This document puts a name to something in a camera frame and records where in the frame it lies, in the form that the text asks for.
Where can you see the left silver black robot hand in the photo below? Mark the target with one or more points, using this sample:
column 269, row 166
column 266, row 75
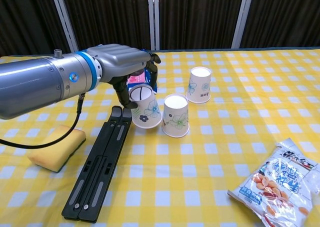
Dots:
column 120, row 59

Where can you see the white cup line-marked base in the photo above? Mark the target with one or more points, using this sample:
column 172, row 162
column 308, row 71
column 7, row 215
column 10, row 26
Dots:
column 147, row 114

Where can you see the white cup printed text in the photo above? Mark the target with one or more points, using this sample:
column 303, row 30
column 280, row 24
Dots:
column 198, row 87

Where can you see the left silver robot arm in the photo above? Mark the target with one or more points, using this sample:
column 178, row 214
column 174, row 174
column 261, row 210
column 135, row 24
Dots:
column 32, row 82

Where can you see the blue pink cookie box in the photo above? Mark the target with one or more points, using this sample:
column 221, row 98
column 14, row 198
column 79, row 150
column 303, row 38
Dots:
column 137, row 79

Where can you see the dark ribbed partition panel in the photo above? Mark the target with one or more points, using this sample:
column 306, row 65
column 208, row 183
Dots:
column 110, row 17
column 25, row 19
column 200, row 17
column 287, row 17

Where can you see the white cup green flower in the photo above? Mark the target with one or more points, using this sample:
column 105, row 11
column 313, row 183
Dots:
column 175, row 119

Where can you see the black folding stand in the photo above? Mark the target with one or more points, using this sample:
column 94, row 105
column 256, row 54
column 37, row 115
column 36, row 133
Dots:
column 100, row 162

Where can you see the yellow sponge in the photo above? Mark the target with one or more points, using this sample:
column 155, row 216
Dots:
column 50, row 157

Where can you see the white peanut snack bag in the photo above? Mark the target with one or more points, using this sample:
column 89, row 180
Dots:
column 270, row 187

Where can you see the white partition frame post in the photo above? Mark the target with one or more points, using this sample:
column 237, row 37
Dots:
column 63, row 17
column 153, row 17
column 243, row 17

